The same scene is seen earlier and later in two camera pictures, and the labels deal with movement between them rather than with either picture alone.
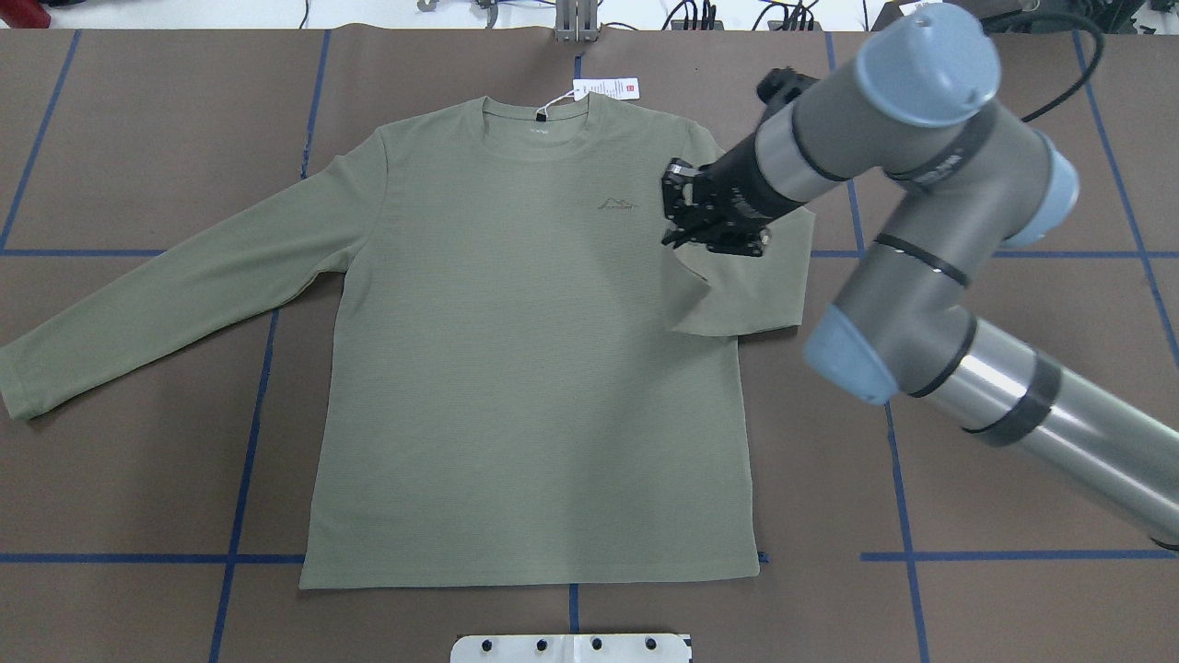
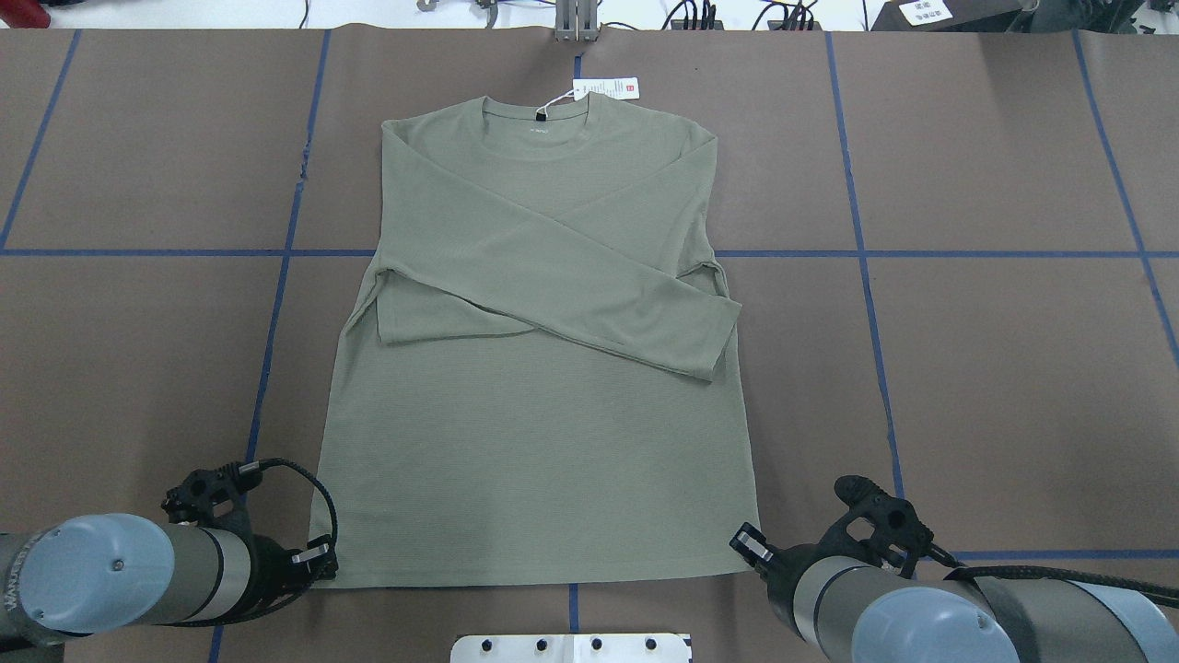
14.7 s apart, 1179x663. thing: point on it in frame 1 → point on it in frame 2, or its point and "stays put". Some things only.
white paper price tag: x=616 y=88 stays put
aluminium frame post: x=576 y=20 stays put
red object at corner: x=24 y=14 stays put
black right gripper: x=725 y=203 → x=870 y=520
